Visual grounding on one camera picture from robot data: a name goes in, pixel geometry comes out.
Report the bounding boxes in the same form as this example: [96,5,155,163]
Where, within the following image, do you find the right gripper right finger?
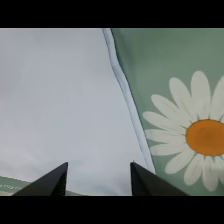
[129,161,190,197]

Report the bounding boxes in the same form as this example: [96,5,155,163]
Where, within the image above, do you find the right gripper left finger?
[12,161,69,197]

